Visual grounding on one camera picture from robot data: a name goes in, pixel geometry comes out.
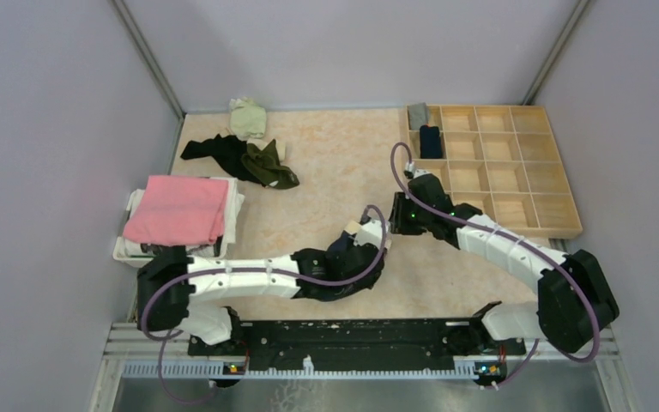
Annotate white perforated plastic basket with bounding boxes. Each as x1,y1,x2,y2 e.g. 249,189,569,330
112,189,245,268

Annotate aluminium frame rail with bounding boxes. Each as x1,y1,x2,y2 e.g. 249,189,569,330
88,321,644,412

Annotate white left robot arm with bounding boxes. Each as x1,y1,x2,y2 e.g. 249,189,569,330
137,244,387,355

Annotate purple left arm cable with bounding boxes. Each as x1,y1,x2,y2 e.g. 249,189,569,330
139,204,390,406

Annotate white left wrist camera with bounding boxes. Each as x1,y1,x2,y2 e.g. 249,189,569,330
354,219,390,250

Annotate navy orange underwear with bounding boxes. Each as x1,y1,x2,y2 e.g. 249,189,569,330
419,124,444,160

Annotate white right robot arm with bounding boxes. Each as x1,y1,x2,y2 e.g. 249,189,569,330
390,174,620,354

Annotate dark green underwear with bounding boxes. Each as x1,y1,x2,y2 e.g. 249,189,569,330
241,143,300,190

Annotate grey underwear white waistband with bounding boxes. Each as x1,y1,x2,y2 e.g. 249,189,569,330
407,102,430,130

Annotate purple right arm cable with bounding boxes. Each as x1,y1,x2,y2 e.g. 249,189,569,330
390,142,602,391

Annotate pink folded cloth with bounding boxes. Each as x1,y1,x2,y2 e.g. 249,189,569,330
123,175,229,246

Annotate wooden compartment tray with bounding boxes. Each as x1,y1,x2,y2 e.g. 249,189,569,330
403,104,583,239

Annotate navy underwear cream waistband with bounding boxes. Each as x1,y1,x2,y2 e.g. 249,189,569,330
326,220,365,302

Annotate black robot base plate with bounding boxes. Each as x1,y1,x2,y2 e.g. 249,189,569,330
188,318,526,372

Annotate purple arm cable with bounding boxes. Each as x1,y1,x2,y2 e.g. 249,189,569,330
390,142,602,391
139,204,390,406

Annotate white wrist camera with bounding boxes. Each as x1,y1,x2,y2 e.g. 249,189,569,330
354,219,390,250
403,161,417,179

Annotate black underwear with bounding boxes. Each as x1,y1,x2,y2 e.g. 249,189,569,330
180,134,262,185

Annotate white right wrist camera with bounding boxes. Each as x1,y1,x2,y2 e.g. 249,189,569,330
403,161,417,179

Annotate light green underwear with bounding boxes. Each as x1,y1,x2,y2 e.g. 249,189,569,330
229,98,268,139

